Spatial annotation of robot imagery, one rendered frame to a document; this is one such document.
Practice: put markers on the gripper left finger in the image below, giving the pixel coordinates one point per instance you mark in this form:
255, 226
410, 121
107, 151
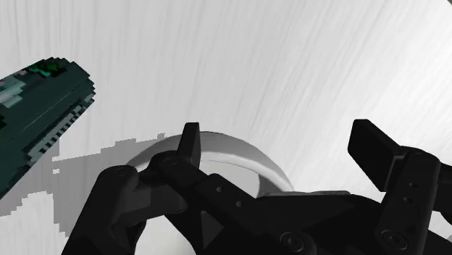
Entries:
169, 183

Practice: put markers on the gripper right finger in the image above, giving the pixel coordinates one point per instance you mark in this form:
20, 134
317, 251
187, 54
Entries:
406, 190

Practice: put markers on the white bowl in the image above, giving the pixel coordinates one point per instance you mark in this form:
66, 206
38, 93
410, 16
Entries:
247, 155

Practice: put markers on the dark green box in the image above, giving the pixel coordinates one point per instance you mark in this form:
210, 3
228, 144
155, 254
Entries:
39, 109

